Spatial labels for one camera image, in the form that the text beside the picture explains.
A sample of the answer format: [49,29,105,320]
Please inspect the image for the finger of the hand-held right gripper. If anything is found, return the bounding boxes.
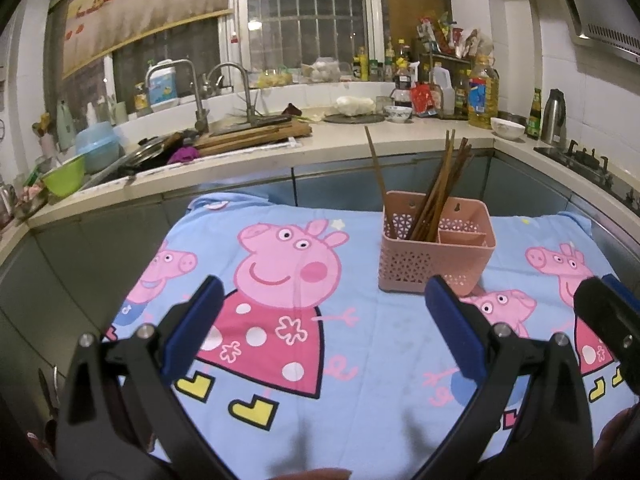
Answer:
[572,273,640,397]

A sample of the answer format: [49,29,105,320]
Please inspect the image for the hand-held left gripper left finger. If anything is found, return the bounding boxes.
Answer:
[54,274,237,480]

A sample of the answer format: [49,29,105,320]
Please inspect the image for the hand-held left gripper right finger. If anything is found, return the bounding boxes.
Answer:
[414,274,597,480]

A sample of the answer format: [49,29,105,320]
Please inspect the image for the pink perforated plastic basket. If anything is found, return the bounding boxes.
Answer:
[378,190,497,297]

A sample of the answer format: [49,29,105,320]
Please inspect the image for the bundle of wooden chopsticks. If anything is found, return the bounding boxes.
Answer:
[406,129,474,242]

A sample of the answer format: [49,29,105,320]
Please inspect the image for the dark brown chopstick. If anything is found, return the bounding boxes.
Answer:
[363,126,399,239]

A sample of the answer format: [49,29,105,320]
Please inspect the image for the person's right forearm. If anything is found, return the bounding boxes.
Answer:
[594,404,640,480]

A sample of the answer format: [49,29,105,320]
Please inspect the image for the person's left hand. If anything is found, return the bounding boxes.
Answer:
[278,467,352,480]

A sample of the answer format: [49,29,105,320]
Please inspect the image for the cartoon pig printed blanket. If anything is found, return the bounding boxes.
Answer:
[101,191,640,467]

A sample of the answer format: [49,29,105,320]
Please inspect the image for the black gas stove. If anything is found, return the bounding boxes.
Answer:
[533,139,640,207]

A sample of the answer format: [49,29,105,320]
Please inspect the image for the metal ladle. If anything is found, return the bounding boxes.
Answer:
[37,366,62,453]

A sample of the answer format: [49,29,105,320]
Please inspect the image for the purple cloth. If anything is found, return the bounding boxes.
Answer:
[167,145,202,165]

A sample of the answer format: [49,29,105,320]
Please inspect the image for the black pan with lid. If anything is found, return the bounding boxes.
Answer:
[121,134,185,173]

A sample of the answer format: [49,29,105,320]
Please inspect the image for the green plastic bowl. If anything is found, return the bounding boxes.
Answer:
[41,154,87,198]

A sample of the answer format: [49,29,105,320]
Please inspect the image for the stainless steel kettle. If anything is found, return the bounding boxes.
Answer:
[540,88,568,146]

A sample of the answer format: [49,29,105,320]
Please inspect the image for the wooden cutting board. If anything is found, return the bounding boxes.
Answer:
[192,121,314,155]

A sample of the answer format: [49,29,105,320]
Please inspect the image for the white ceramic bowl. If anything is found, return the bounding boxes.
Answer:
[489,116,527,141]

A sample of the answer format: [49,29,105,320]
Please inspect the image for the blue plastic basin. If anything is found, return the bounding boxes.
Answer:
[75,121,122,172]

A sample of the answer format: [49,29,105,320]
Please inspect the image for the green glass bottle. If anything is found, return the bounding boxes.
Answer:
[525,87,544,140]

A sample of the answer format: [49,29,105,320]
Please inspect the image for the small patterned bowl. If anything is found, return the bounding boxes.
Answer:
[383,104,414,124]

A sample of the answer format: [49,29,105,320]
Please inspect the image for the red snack packet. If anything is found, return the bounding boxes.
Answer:
[410,84,435,114]

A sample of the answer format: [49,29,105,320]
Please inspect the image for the tall metal faucet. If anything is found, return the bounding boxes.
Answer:
[144,58,210,132]

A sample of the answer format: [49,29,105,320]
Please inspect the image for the round dark tray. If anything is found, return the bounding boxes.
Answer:
[323,112,387,125]

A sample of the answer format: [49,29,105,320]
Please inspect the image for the large cooking oil bottle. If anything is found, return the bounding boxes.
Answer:
[467,54,501,131]

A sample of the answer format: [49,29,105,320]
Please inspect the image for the white plastic jug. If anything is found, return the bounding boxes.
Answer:
[430,61,456,116]

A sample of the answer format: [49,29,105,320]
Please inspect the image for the pale green bottle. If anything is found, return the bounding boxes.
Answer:
[54,99,77,152]

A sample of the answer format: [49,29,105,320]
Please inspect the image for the curved metal faucet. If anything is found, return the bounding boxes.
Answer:
[204,62,257,125]

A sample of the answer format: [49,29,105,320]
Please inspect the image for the blue and white carton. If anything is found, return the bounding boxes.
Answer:
[146,64,179,107]

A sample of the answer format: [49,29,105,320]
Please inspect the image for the white plastic bag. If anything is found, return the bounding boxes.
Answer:
[334,94,377,116]

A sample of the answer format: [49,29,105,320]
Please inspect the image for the dark sauce bottle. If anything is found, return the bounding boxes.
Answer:
[392,59,416,109]

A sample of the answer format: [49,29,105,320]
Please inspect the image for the spice rack with packets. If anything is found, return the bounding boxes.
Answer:
[416,14,495,86]

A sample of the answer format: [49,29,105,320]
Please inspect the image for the metal range hood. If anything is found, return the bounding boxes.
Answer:
[546,0,640,63]

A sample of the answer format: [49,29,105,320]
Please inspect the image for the printed window curtain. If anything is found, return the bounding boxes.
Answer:
[61,0,234,80]

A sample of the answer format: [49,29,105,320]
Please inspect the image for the brown wooden board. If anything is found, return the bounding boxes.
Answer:
[381,0,447,52]

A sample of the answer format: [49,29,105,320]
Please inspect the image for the barred window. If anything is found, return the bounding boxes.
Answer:
[229,0,387,83]

